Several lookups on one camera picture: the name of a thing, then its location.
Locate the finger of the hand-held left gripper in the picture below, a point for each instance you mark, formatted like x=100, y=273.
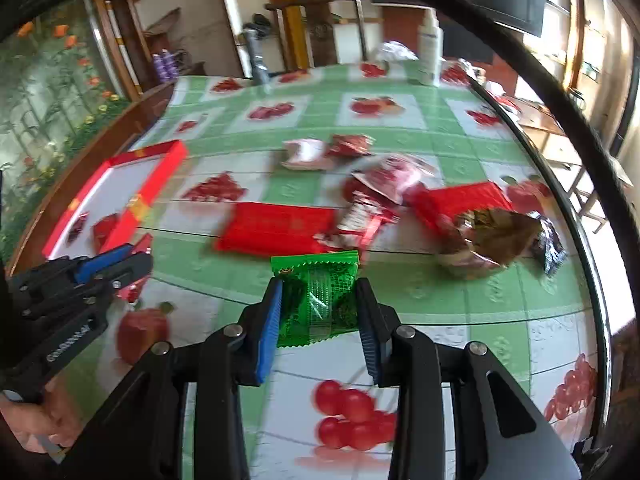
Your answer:
x=100, y=262
x=131, y=271

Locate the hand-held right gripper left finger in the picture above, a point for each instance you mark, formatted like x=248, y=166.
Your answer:
x=266, y=332

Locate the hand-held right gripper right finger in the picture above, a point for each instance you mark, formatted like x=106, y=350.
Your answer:
x=371, y=342

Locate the green snack packet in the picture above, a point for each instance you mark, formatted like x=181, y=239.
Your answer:
x=317, y=300

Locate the red gift box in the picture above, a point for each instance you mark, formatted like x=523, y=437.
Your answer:
x=150, y=185

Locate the red white snack packet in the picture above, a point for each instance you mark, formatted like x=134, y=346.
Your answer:
x=365, y=217

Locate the person's left hand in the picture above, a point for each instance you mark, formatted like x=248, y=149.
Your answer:
x=35, y=422

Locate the dark red packet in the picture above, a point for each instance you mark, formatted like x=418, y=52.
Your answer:
x=76, y=229

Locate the brown snack bag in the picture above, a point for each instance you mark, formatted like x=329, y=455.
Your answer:
x=482, y=240

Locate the red white snack bag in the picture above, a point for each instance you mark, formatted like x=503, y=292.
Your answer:
x=390, y=176

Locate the white pink snack packet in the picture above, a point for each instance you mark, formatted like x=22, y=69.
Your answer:
x=306, y=154

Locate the dark snack packet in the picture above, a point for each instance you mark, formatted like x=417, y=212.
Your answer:
x=550, y=245

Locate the fruit print tablecloth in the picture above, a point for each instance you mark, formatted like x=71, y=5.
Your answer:
x=320, y=110

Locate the grey metal flask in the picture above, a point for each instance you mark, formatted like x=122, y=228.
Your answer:
x=257, y=60

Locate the wooden stool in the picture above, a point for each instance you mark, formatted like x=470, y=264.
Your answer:
x=587, y=195

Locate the wooden cabinet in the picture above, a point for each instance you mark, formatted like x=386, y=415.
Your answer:
x=550, y=135

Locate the white plastic bag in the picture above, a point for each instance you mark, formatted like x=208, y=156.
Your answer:
x=395, y=52

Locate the white spray bottle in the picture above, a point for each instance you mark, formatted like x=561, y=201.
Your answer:
x=430, y=50

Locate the wooden chair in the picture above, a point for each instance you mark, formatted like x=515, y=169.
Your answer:
x=320, y=7

